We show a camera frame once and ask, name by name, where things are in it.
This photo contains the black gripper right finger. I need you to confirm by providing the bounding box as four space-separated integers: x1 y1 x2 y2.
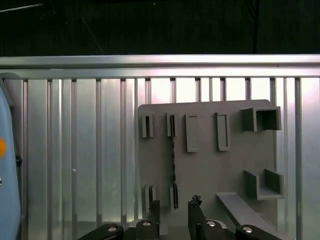
187 194 287 240

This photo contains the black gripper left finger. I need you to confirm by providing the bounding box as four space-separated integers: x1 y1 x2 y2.
77 199 161 240

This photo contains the RAM stick with white label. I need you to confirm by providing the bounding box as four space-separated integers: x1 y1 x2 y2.
170 114 179 210

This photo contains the grey parts rack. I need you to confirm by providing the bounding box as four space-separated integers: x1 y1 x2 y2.
137 99 288 240

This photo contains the pale blue teach pendant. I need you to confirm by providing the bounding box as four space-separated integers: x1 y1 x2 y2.
0 72 23 240

